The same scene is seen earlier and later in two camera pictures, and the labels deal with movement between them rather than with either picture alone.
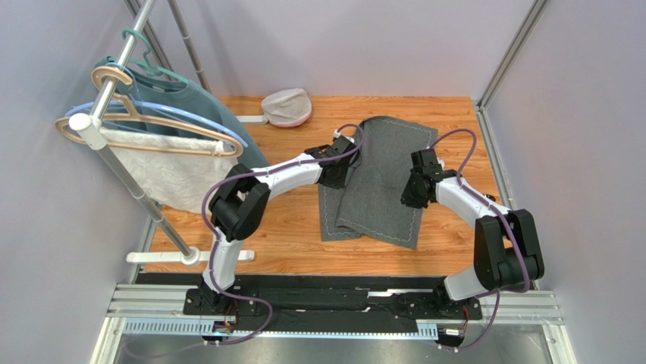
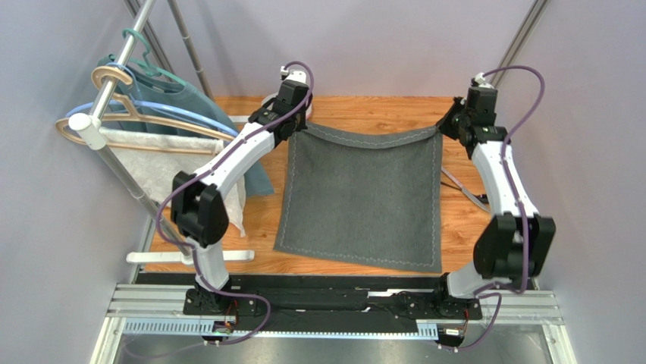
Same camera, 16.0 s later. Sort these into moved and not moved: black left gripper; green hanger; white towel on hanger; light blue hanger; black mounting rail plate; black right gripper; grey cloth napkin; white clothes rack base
Moved: black right gripper; grey cloth napkin; black left gripper
Not moved: black mounting rail plate; light blue hanger; white clothes rack base; green hanger; white towel on hanger
